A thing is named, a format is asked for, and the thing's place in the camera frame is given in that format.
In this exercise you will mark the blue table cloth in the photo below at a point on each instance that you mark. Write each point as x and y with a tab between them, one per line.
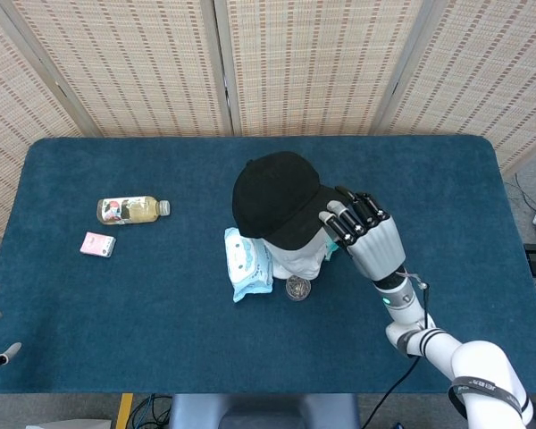
161	313

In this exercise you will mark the green tissue pack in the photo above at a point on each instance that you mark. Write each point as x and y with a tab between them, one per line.
330	250

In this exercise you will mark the white foam mannequin head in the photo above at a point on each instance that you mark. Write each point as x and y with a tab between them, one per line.
299	261

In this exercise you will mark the clear round pin box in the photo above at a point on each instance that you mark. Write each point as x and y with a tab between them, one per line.
298	288

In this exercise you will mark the woven bamboo folding screen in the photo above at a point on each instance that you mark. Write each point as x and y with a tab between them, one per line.
152	62

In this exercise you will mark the black baseball cap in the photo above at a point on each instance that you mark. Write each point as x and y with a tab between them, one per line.
274	196

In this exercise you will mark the small pink white box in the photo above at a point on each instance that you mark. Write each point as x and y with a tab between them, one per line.
97	245

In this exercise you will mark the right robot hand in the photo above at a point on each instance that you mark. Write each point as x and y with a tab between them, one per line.
377	243

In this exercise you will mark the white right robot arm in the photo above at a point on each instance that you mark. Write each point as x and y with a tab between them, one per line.
473	362

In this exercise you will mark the light blue wet wipes pack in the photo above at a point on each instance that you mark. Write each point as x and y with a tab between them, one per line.
248	268

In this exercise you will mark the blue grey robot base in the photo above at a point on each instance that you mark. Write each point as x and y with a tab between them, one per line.
263	411

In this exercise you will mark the tea bottle with white cap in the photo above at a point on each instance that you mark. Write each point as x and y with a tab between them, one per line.
134	211

